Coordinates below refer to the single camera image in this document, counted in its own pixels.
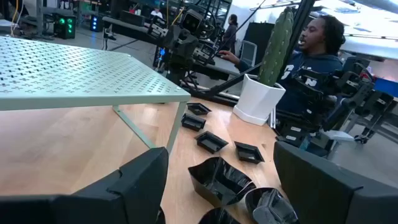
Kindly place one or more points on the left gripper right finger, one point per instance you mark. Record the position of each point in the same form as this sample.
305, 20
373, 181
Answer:
326, 196

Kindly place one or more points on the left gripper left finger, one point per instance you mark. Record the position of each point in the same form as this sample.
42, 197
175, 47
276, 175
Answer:
124, 199

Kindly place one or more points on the black round ruffled plate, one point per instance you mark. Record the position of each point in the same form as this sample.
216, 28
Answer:
267, 207
217, 217

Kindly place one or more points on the small black square plate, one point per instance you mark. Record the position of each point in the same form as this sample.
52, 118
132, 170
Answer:
192, 123
248, 153
199, 109
211, 143

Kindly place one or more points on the large black wavy square plate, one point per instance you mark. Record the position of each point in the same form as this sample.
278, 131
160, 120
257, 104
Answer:
217, 183

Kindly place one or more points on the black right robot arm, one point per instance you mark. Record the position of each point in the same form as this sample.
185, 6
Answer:
182, 49

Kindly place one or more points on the white faceted plant pot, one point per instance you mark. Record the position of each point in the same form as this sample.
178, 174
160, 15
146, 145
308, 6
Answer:
258, 99

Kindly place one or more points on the person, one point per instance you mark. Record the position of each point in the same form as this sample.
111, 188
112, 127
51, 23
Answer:
230, 34
156, 13
311, 62

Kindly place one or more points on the pale green perforated shelf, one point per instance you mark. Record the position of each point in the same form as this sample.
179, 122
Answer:
77, 71

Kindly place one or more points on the green cactus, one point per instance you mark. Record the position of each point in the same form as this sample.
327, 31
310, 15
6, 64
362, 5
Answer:
276, 46

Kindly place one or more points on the grey chair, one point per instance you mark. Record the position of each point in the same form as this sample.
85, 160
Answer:
248, 53

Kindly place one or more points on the black panel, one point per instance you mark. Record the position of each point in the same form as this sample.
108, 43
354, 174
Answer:
264, 37

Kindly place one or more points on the device with blue lights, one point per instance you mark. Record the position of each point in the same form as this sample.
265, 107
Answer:
95, 23

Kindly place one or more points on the computer with green lights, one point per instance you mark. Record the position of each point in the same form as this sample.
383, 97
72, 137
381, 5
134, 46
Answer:
65, 28

